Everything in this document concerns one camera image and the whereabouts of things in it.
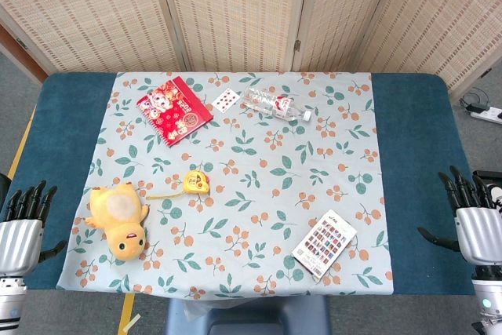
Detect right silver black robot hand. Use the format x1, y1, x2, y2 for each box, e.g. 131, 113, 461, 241
417, 165, 502, 268

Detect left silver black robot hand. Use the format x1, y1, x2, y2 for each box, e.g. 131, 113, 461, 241
0, 180, 67, 275

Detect yellow tape measure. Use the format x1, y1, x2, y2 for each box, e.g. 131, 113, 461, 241
145, 169, 211, 200

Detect beige masking tape piece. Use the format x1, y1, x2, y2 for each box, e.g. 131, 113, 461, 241
123, 314, 141, 333

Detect white black sneaker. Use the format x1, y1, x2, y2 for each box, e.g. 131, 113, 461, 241
489, 184, 502, 210

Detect black box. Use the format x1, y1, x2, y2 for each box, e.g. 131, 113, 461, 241
472, 169, 502, 188

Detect yellow plush toy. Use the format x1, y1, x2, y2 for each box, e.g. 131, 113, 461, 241
84, 182, 151, 261

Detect white power strip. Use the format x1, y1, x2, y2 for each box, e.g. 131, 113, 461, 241
469, 106, 502, 123

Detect white sticker sheet card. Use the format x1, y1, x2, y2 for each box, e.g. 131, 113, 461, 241
291, 209, 358, 278

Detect red spiral notebook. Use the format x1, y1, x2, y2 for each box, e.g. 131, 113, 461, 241
136, 75, 215, 148

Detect woven folding screen panel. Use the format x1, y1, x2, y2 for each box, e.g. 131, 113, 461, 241
292, 0, 407, 74
0, 0, 188, 74
355, 0, 502, 99
155, 0, 313, 74

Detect floral pale blue tablecloth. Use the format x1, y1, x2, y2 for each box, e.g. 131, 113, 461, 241
56, 71, 395, 300

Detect clear plastic water bottle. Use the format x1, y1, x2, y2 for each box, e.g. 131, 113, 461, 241
242, 86, 313, 123

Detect red-pip playing card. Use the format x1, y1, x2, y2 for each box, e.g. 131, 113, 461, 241
210, 87, 241, 115

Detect black power adapter with cable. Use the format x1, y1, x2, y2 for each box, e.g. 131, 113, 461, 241
458, 87, 491, 113

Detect brown wooden door frame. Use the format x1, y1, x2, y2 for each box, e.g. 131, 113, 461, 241
0, 23, 48, 84

